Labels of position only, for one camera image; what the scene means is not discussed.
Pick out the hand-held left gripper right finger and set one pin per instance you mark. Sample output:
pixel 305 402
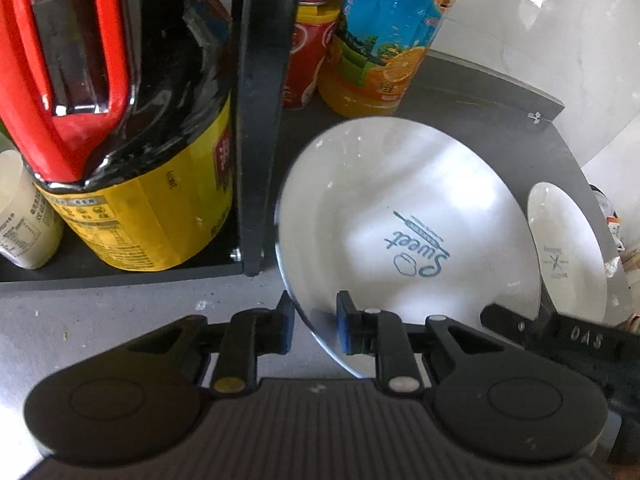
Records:
pixel 345 325

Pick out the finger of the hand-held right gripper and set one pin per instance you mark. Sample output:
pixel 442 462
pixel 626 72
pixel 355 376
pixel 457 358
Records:
pixel 505 321

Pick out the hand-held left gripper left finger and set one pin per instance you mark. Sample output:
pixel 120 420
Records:
pixel 286 325

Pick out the small white plate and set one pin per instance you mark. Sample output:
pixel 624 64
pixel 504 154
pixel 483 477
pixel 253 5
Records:
pixel 560 220

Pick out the white plate with blue print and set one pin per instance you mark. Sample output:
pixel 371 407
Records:
pixel 360 200

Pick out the brown bowl of sachets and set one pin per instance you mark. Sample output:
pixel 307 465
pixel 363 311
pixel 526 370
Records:
pixel 617 225

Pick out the black metal rack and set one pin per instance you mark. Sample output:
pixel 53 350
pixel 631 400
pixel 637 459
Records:
pixel 262 110

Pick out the white pill bottle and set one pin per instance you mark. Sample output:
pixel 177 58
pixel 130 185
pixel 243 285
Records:
pixel 25 210

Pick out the orange juice bottle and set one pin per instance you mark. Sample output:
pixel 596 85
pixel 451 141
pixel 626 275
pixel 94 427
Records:
pixel 380 35

